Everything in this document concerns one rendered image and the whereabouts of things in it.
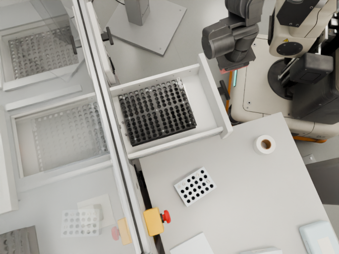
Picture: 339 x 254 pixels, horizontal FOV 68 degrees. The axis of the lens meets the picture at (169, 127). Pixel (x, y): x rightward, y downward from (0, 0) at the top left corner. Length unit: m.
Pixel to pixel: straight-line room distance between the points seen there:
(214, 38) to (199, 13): 1.60
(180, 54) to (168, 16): 0.33
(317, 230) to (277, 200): 0.15
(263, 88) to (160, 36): 0.86
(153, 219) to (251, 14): 0.59
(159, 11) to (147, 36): 0.23
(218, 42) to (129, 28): 1.51
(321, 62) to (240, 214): 0.71
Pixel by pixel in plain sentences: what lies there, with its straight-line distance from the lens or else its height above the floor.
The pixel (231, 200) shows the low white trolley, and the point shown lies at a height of 0.76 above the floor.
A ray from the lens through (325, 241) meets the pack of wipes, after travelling 1.03.
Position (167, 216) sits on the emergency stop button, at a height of 0.90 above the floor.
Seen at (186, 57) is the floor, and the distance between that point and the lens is 1.96.
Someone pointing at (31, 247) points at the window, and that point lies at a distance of 0.22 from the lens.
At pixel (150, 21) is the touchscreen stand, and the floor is 0.04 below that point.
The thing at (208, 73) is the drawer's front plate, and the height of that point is 0.93.
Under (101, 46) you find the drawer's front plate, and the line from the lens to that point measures 0.93.
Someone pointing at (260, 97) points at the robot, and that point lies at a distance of 1.62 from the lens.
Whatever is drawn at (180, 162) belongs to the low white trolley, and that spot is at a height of 0.76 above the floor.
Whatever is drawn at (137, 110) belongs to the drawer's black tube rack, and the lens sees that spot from 0.84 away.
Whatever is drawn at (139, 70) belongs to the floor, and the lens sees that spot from 1.92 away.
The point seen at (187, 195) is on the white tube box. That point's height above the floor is 0.80.
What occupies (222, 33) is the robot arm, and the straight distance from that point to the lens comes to 0.61.
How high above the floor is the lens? 1.69
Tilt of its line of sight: 75 degrees down
